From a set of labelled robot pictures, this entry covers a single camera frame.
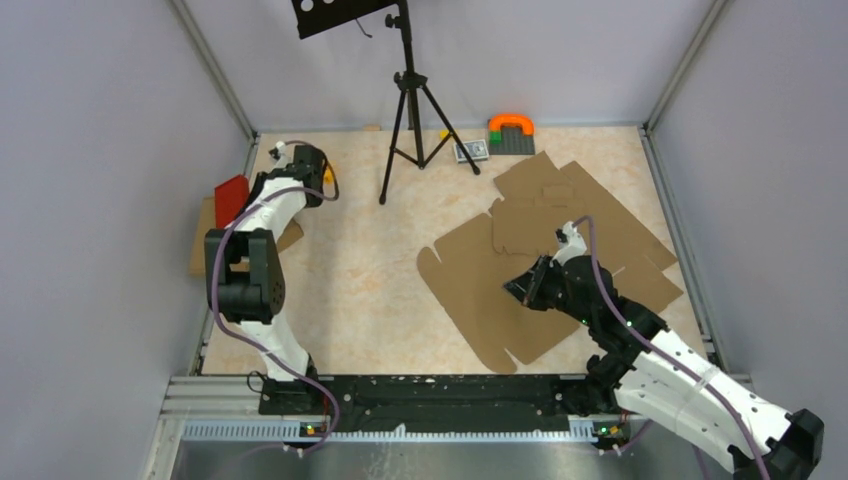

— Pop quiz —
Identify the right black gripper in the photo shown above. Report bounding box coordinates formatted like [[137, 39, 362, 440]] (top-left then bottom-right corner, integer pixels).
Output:
[[503, 253, 595, 326]]

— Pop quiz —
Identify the red paper box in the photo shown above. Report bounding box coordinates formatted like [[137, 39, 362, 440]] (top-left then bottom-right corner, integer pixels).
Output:
[[214, 175, 250, 228]]

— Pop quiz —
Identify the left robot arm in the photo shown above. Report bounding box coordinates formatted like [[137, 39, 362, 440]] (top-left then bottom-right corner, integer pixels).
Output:
[[204, 141, 329, 414]]

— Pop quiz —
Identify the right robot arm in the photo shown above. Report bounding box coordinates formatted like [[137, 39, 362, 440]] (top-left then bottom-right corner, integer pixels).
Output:
[[503, 255, 824, 479]]

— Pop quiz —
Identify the folded brown cardboard box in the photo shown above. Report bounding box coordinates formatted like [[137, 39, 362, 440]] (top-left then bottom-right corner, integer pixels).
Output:
[[188, 195, 305, 280]]

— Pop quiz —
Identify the large flat cardboard sheet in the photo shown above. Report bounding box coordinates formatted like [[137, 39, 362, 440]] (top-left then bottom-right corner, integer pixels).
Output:
[[417, 152, 682, 374]]

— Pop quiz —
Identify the playing card deck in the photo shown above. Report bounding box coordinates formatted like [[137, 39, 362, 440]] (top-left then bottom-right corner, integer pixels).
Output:
[[454, 140, 490, 163]]

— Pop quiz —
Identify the orange arch toy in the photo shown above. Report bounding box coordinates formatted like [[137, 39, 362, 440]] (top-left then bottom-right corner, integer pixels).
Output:
[[488, 113, 535, 136]]

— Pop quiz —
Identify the yellow toy block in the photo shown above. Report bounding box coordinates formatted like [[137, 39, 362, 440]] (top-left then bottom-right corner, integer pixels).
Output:
[[323, 162, 336, 184]]

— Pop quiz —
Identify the black perforated plate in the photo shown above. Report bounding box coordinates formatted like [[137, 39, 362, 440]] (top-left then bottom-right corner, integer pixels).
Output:
[[291, 0, 396, 39]]

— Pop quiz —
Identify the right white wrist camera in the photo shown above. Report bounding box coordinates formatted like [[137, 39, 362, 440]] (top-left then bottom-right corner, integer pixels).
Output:
[[552, 221, 588, 265]]

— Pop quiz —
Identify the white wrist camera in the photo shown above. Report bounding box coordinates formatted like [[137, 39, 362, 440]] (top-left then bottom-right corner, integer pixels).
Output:
[[268, 141, 292, 171], [552, 221, 588, 265]]

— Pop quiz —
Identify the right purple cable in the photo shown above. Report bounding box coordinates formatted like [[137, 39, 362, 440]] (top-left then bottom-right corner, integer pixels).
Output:
[[572, 214, 772, 480]]

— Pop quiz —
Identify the purple cable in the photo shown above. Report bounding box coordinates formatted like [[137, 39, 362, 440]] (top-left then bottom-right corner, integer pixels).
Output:
[[572, 214, 772, 480], [209, 140, 343, 458]]

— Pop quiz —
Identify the black camera tripod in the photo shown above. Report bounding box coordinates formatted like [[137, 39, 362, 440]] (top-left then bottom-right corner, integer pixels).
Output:
[[378, 1, 481, 205]]

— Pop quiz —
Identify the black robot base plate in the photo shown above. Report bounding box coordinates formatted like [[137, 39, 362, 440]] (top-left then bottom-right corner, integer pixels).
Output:
[[258, 374, 627, 434]]

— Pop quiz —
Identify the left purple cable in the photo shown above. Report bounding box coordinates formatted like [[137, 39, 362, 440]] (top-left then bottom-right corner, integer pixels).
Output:
[[209, 140, 343, 458]]

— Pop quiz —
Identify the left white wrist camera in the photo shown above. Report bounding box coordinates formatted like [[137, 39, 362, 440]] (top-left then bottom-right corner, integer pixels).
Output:
[[268, 141, 292, 171]]

